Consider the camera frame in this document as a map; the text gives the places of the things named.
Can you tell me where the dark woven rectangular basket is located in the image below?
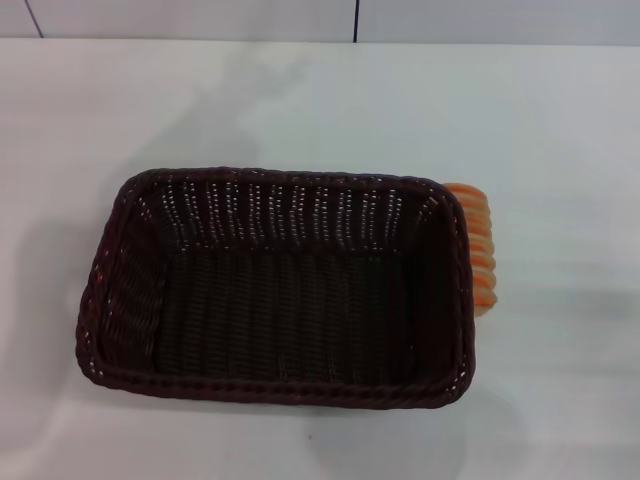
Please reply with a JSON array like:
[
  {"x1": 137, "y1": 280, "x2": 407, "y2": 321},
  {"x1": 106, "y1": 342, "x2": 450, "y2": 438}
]
[{"x1": 75, "y1": 167, "x2": 475, "y2": 415}]

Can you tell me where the orange striped bread roll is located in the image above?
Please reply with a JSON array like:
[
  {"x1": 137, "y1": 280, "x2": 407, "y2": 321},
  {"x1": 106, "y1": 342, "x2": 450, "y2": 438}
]
[{"x1": 442, "y1": 182, "x2": 500, "y2": 320}]

